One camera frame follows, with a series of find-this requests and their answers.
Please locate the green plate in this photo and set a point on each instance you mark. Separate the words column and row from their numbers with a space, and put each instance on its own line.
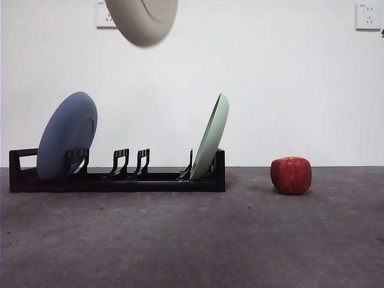
column 211, row 141

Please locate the black plate rack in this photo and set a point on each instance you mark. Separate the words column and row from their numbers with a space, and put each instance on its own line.
column 27, row 183

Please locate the red apple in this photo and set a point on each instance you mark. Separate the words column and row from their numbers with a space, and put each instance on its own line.
column 290, row 175

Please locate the cream yellow plate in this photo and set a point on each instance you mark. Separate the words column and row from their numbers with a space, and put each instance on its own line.
column 141, row 27

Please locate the blue plate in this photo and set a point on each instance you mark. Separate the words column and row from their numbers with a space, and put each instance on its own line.
column 60, row 135

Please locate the white wall socket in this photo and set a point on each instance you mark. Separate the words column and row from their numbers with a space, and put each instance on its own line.
column 368, row 16
column 102, row 16

